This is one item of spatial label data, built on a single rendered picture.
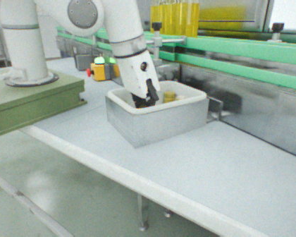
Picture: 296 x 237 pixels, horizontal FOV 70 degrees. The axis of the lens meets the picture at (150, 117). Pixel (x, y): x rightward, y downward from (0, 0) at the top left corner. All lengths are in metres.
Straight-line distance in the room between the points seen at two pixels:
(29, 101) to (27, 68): 0.12
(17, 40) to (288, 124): 0.71
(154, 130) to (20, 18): 0.47
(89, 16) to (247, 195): 0.39
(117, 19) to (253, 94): 0.35
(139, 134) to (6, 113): 0.35
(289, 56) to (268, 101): 0.10
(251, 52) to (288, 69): 0.09
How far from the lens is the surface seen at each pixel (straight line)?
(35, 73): 0.74
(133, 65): 0.45
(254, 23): 0.77
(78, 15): 0.38
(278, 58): 0.54
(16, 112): 0.66
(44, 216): 1.17
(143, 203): 1.14
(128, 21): 0.44
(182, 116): 0.53
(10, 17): 0.72
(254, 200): 0.41
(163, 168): 0.43
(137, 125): 0.46
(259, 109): 0.56
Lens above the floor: 1.01
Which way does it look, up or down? 24 degrees down
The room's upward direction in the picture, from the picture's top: straight up
